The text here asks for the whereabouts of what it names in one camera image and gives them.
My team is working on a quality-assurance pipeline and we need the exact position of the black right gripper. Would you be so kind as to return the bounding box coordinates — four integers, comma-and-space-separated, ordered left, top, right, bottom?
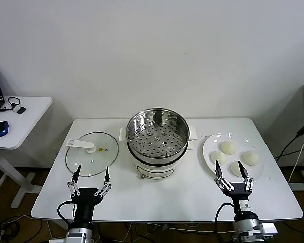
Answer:
214, 161, 254, 216

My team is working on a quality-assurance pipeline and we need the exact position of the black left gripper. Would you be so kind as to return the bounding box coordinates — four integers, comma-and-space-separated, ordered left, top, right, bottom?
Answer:
67, 164, 113, 225

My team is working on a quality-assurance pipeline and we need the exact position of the white steamed baozi bun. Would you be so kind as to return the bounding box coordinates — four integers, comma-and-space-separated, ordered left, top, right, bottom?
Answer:
227, 161, 247, 177
242, 150, 259, 167
209, 150, 227, 166
219, 140, 238, 155

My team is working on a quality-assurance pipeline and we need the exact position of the stainless steel steamer basket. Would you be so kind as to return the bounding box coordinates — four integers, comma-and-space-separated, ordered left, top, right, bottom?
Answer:
126, 108, 191, 163

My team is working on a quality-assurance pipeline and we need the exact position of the white round plate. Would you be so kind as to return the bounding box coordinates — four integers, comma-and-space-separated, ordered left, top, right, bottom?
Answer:
202, 133, 265, 185

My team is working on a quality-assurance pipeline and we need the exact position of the white electric cooking pot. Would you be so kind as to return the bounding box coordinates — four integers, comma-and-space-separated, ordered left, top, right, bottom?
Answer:
119, 126, 197, 181

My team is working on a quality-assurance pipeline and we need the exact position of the blue computer mouse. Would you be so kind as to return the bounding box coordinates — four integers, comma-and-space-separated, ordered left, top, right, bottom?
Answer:
0, 121, 10, 138

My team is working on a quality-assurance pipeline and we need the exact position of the glass lid with white handle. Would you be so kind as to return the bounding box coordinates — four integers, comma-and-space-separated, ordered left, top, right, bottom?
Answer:
65, 131, 119, 177

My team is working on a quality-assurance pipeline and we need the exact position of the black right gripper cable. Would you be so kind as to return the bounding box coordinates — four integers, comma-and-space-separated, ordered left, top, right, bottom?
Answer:
214, 202, 235, 225

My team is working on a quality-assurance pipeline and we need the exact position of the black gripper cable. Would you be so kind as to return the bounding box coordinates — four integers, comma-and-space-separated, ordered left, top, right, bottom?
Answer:
56, 200, 75, 223
214, 202, 235, 225

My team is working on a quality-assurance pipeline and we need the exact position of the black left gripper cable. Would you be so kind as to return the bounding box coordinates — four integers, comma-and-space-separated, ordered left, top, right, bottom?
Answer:
56, 200, 75, 223

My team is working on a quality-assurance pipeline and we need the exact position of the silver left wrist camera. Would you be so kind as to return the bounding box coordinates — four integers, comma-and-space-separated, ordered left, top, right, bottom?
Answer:
65, 232, 87, 243

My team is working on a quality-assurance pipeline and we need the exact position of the black adapter cable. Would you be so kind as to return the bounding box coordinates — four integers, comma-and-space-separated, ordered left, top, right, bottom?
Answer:
273, 135, 301, 161

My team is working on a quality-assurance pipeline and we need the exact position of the white hanging cable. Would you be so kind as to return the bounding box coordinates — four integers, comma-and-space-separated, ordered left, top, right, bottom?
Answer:
288, 136, 304, 183

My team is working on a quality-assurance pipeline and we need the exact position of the black floor cable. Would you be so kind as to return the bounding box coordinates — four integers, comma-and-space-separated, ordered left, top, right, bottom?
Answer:
93, 222, 231, 243
0, 214, 51, 243

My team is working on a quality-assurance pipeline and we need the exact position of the black earphone cable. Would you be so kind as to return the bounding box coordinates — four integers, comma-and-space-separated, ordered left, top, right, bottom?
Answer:
7, 97, 21, 112

